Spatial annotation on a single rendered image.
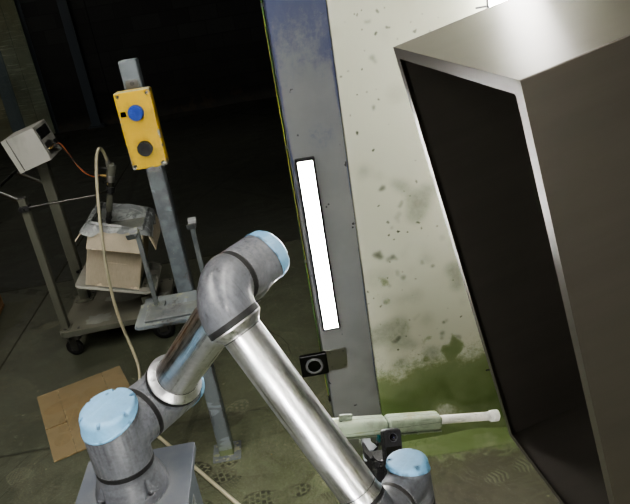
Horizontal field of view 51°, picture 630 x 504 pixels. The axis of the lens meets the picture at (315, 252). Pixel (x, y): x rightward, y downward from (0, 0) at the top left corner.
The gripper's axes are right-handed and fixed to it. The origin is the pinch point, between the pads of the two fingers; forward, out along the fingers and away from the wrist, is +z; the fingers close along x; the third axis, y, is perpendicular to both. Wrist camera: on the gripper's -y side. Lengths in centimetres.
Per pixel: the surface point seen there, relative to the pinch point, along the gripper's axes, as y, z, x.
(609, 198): -77, -55, 14
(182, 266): -16, 93, -43
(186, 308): -6, 77, -43
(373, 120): -75, 58, 15
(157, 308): -4, 83, -53
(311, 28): -102, 59, -7
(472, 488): 51, 35, 55
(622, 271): -64, -55, 19
